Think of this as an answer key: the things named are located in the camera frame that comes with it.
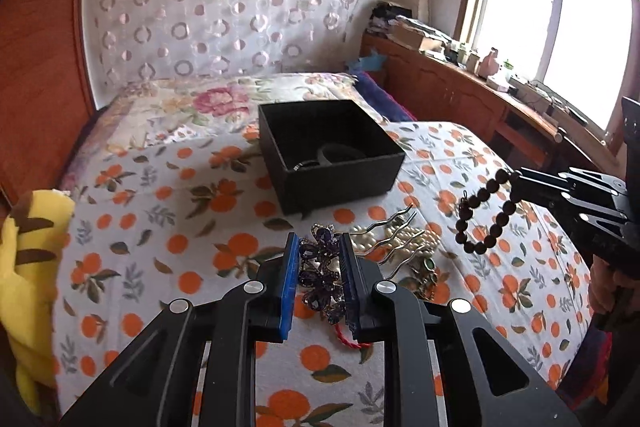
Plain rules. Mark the person's right hand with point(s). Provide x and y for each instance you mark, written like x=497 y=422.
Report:
x=604 y=289

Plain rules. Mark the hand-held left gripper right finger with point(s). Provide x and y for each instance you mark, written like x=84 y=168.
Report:
x=349 y=292

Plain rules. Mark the purple rhinestone hair clip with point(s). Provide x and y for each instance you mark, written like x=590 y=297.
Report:
x=320 y=279

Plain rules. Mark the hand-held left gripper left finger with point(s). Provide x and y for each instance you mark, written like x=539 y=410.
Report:
x=287 y=292

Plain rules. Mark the navy blue blanket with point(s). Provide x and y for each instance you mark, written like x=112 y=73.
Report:
x=385 y=99

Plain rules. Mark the yellow striped plush toy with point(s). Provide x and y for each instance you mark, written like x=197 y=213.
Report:
x=30 y=287

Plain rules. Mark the blue tissue bag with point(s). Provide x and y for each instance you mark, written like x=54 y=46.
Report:
x=372 y=62

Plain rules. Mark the pile of dark clothes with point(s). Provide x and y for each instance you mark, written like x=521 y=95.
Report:
x=390 y=16

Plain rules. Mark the white tissue box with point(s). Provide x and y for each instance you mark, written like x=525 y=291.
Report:
x=498 y=83

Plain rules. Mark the orange fruit print sheet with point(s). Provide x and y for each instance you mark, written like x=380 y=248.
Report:
x=150 y=287

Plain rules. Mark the pearl hair comb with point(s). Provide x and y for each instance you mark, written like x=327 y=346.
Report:
x=425 y=240

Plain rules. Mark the window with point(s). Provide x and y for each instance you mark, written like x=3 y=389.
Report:
x=575 y=32

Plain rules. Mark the cardboard box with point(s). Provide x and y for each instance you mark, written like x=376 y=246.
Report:
x=415 y=39

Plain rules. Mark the wooden slatted wardrobe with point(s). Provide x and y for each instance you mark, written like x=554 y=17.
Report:
x=45 y=82

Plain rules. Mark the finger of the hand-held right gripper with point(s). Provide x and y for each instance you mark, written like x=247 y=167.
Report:
x=555 y=203
x=550 y=181

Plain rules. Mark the black jewelry box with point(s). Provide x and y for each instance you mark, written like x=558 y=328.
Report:
x=340 y=189

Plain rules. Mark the black bangle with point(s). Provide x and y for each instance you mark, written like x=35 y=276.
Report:
x=326 y=152

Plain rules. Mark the floral blanket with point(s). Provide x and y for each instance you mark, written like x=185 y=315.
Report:
x=220 y=99

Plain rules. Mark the pink figurine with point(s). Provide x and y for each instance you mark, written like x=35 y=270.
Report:
x=490 y=63

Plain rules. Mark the wooden cabinet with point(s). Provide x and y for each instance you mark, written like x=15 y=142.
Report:
x=450 y=92

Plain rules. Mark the green gem earrings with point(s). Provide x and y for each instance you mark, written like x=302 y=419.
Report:
x=429 y=265

